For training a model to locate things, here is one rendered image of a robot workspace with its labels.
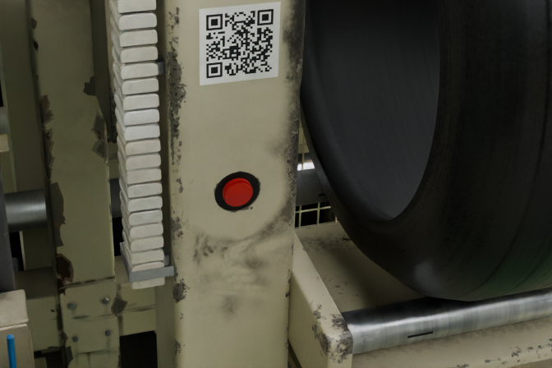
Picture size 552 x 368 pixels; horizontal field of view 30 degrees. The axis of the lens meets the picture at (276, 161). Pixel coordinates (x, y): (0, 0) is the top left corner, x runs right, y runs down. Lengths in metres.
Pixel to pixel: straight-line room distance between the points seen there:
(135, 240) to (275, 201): 0.14
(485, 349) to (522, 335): 0.05
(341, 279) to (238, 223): 0.32
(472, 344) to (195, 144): 0.39
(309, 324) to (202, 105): 0.26
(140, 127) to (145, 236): 0.13
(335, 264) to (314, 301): 0.30
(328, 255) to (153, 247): 0.38
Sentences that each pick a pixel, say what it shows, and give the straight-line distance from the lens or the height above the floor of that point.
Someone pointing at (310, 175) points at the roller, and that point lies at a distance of 1.31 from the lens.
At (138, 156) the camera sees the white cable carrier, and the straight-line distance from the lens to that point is 0.98.
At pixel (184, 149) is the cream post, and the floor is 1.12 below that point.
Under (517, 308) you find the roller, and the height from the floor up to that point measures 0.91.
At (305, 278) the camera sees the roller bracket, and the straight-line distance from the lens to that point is 1.09.
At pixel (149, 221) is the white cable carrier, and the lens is 1.02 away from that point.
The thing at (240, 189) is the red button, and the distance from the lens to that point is 1.01.
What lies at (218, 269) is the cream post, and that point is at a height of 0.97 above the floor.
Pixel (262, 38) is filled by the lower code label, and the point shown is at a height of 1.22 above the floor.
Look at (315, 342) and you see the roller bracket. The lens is 1.06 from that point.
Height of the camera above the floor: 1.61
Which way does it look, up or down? 31 degrees down
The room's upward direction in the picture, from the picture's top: 2 degrees clockwise
